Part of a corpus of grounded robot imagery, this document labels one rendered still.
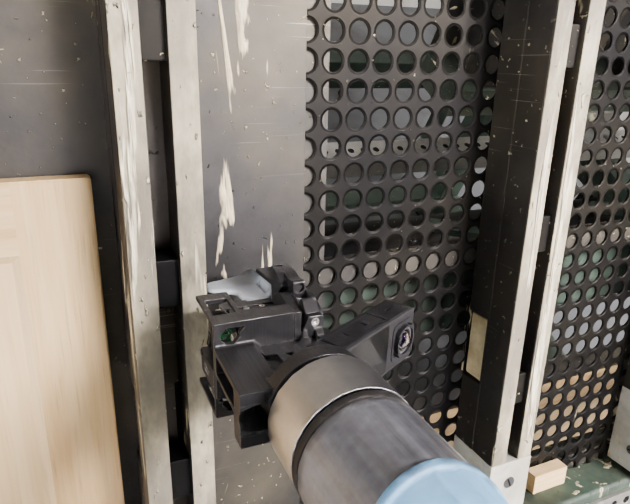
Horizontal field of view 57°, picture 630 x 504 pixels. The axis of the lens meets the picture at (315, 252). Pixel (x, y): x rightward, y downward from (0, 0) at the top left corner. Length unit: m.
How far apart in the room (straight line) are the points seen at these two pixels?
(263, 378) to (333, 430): 0.08
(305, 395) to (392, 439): 0.06
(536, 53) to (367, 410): 0.42
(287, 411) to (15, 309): 0.27
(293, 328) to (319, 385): 0.09
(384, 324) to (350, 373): 0.11
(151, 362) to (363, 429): 0.24
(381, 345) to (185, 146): 0.20
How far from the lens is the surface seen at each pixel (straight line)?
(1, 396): 0.55
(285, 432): 0.32
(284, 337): 0.40
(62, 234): 0.49
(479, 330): 0.70
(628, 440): 1.01
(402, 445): 0.27
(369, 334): 0.41
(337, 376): 0.32
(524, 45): 0.63
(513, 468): 0.78
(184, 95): 0.43
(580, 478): 0.99
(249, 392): 0.34
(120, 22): 0.42
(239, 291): 0.47
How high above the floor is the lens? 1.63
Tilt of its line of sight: 47 degrees down
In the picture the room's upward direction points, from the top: 20 degrees clockwise
